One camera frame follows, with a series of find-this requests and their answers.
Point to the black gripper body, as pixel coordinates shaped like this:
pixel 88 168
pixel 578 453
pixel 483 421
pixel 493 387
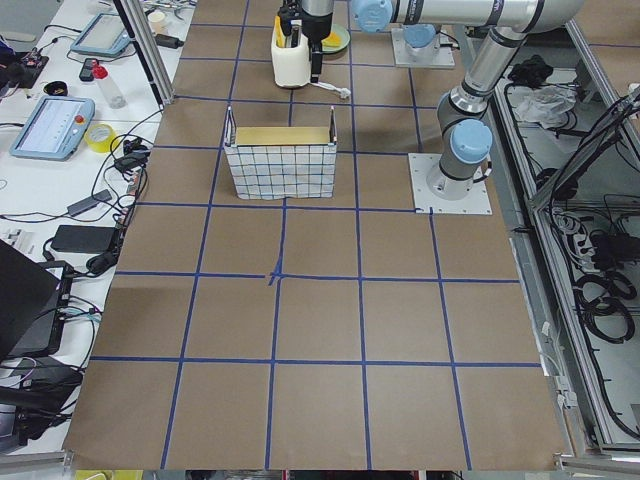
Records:
pixel 317 31

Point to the white paper cup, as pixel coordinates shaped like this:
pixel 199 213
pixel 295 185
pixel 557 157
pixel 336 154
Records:
pixel 158 22

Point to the bread slice in toaster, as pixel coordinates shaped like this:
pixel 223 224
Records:
pixel 281 32

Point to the white toaster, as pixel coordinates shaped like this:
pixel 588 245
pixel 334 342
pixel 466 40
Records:
pixel 291 65

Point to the far teach pendant tablet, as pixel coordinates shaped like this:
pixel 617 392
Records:
pixel 104 36

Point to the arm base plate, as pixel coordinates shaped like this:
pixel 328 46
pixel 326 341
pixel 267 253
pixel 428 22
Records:
pixel 441 58
pixel 435 193

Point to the aluminium frame post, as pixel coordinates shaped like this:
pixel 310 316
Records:
pixel 136 25

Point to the black power adapter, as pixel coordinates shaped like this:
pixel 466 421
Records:
pixel 83 239

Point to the green plate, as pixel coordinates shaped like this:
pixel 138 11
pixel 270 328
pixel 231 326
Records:
pixel 345 39

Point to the clear bottle red cap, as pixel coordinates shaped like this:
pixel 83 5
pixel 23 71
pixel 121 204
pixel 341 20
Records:
pixel 110 90

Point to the black remote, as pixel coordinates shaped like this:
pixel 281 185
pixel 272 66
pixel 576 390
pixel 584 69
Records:
pixel 86 72

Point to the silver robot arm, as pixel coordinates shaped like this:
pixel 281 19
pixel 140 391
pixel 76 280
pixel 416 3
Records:
pixel 466 139
pixel 420 39

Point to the orange bread on plate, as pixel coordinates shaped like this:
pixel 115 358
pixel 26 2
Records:
pixel 333 41

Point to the wire basket with wooden shelf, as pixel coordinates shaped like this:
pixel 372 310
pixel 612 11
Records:
pixel 273 163

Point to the teach pendant tablet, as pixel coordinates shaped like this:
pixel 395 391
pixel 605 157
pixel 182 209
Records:
pixel 104 36
pixel 55 128

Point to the near teach pendant tablet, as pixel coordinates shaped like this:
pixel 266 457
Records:
pixel 55 128

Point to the yellow tape roll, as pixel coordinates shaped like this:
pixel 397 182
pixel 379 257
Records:
pixel 99 137

